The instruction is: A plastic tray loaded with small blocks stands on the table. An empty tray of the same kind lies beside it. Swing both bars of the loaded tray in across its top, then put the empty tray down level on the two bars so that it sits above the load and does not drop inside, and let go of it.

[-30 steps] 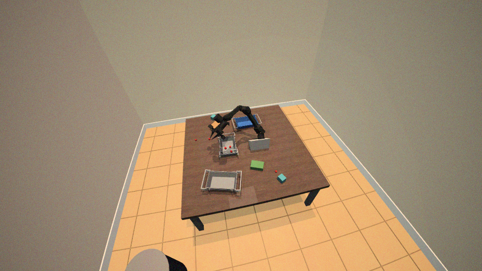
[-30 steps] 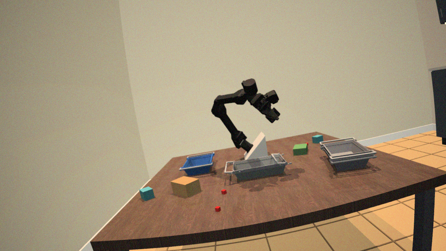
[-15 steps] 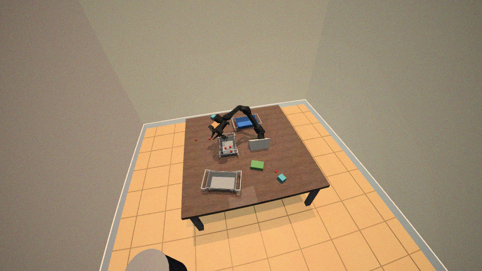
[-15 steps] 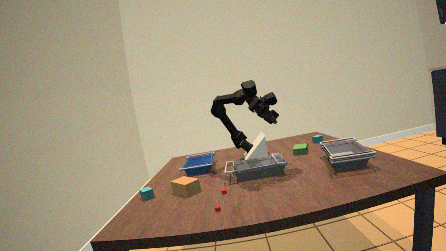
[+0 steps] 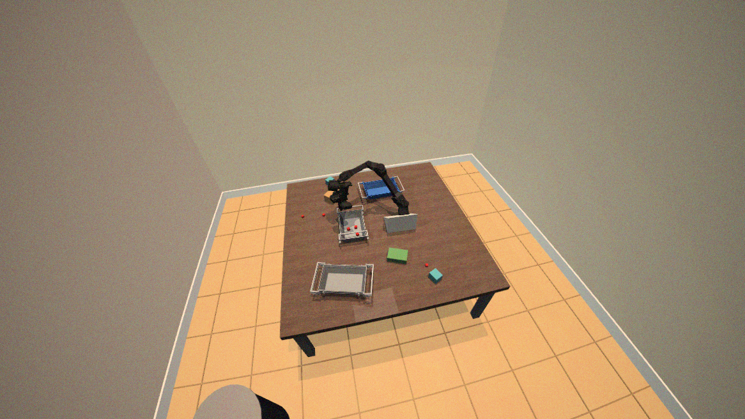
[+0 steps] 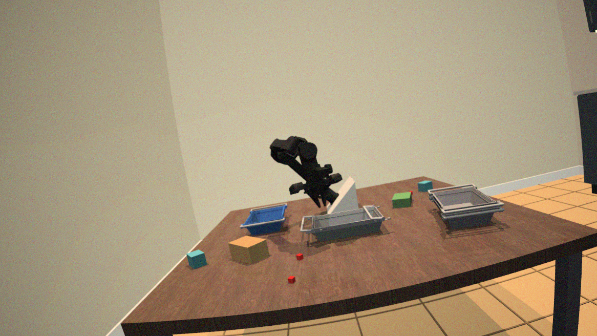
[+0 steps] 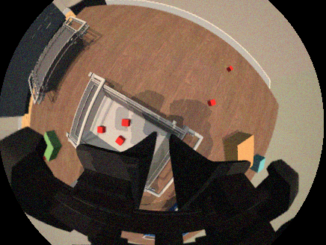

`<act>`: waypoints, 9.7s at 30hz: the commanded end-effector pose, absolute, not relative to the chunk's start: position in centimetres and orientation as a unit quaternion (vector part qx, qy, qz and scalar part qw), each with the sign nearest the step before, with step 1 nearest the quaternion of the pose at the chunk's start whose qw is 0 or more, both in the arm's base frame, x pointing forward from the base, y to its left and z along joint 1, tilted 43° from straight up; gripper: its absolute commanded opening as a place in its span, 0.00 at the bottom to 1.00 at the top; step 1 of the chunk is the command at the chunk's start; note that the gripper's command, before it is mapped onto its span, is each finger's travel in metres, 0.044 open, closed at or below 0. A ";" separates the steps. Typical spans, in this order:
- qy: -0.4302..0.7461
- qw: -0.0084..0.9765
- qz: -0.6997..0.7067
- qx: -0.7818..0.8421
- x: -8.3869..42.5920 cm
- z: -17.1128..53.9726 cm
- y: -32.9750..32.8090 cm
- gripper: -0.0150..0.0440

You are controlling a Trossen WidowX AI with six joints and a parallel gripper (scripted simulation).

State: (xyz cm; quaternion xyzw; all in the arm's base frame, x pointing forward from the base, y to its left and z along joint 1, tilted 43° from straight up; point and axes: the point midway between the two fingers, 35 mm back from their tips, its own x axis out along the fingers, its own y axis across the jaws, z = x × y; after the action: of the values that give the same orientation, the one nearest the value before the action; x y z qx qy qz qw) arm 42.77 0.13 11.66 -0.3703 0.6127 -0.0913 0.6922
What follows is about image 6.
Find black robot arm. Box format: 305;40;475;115
269;136;339;205

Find green block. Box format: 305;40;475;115
392;192;412;208

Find teal cube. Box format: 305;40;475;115
418;181;433;192
186;250;207;269

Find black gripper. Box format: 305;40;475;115
289;162;342;208

